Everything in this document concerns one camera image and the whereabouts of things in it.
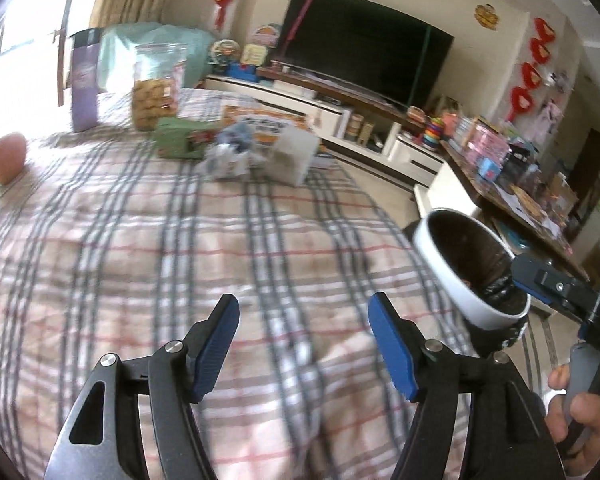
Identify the pink storage box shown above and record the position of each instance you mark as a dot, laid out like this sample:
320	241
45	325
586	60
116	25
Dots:
480	152
490	132

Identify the yellow red wall decoration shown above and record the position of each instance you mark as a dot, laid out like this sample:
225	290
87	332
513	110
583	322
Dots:
486	16

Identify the green carton box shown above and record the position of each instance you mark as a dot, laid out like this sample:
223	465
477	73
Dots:
177	140

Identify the black box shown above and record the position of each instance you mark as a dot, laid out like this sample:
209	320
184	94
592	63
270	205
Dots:
521	158

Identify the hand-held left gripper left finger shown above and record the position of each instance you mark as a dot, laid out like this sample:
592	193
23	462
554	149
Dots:
215	350

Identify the white tissue box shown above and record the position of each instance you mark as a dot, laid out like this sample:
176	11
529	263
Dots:
292	156

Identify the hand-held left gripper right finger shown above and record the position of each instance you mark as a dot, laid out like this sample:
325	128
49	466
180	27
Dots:
392	345

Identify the brown wooden door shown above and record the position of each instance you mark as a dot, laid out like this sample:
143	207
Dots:
592	170

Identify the black flat television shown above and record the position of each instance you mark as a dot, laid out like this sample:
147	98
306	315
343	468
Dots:
360	45

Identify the person's right hand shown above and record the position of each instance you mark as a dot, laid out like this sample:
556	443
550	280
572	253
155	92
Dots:
587	410

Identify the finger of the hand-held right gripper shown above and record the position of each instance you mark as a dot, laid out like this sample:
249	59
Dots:
530	266
530	294

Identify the pink wall hanging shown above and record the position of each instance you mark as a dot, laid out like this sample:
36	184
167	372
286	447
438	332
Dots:
552	114

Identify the white marble top table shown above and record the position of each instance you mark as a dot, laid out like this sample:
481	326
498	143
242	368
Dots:
447	187

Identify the white rimmed trash bin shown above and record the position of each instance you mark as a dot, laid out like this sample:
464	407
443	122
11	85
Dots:
445	270

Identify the white television cabinet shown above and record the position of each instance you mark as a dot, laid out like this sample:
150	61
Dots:
330	115

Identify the crumpled foil wrapper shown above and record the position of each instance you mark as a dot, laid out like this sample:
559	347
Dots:
230	155

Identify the colourful round toy sign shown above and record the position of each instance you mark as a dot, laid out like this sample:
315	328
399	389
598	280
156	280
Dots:
265	37

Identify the blue toy box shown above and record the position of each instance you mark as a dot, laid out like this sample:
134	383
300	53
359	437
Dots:
490	168

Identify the clear snack jar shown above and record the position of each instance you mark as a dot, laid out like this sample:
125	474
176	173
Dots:
155	95

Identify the bamboo steamer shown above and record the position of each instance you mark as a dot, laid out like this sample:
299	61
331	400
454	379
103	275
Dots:
355	127

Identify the yellow orange book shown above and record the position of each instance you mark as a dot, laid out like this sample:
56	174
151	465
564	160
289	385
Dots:
528	205

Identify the plaid tablecloth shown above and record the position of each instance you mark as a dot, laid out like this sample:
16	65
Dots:
130	240

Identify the yellow green toy board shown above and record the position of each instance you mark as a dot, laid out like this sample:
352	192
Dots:
252	55

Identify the teal plate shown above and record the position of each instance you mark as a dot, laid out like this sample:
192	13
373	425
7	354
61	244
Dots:
510	238

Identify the pinkish brown round object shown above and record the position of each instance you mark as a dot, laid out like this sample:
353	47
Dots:
7	157

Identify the balcony glass door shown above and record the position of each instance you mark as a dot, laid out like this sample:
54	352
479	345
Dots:
30	35

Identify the toy ferris wheel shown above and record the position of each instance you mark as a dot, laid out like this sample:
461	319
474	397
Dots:
225	53

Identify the purple carton box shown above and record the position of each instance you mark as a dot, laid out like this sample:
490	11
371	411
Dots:
85	85

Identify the orange printed packet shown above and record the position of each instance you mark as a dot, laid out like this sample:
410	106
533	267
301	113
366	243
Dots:
267	119

